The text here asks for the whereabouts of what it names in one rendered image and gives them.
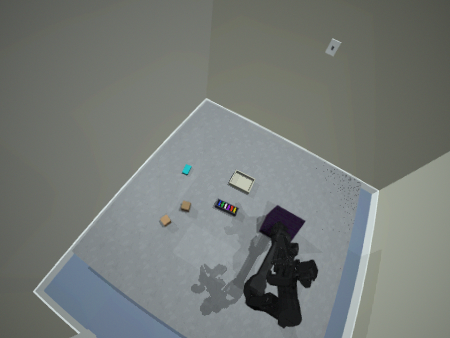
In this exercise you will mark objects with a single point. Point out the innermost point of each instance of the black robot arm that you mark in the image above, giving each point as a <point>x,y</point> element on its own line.
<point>285,308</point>

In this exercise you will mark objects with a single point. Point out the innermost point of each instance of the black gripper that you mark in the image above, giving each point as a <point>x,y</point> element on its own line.
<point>283,261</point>

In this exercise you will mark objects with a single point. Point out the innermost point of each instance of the small cyan block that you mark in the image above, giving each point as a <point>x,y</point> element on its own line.
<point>186,169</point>

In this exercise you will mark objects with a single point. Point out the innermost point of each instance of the small brown block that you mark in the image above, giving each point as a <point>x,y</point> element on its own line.
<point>165,220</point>

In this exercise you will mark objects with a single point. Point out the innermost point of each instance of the small tan block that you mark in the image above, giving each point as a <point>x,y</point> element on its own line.
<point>186,206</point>

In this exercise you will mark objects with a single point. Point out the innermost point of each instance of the beige shallow tray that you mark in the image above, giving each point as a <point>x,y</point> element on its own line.
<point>242,181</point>

